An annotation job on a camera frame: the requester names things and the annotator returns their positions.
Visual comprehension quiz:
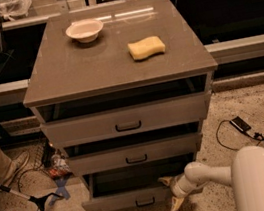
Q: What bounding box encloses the black reacher grabber tool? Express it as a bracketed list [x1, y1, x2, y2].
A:
[0, 184, 62, 211]

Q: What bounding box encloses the grey drawer cabinet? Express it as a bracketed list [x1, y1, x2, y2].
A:
[9, 0, 237, 209]

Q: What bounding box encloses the white bowl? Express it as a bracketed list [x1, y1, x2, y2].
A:
[65, 19, 104, 43]

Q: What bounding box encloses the grey bottom drawer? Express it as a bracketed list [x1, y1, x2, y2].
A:
[82, 153, 195, 211]

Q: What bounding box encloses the blue tape cross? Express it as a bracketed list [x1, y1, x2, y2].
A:
[49, 174, 70, 206]

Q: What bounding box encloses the grey shoe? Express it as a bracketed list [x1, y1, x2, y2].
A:
[11, 152, 30, 175]

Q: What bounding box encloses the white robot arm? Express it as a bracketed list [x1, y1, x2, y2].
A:
[159, 146, 264, 211]

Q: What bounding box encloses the grey drawer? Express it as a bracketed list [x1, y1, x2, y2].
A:
[41, 92, 211, 147]
[82, 153, 195, 211]
[68, 133, 202, 176]

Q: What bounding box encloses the grey middle drawer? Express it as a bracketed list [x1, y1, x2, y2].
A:
[68, 133, 202, 176]

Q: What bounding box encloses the white plastic bag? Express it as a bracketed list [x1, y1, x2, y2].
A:
[0, 0, 32, 21]

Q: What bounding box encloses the grey top drawer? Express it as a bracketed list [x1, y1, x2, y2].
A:
[41, 92, 211, 147]

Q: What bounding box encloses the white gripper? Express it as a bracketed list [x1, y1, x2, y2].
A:
[158, 174, 196, 211]

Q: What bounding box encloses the black power adapter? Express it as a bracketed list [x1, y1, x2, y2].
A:
[229, 116, 251, 133]

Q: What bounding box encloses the wire basket with items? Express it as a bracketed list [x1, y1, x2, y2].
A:
[33, 139, 72, 179]

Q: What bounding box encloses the yellow sponge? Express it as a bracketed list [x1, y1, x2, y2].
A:
[127, 36, 166, 61]

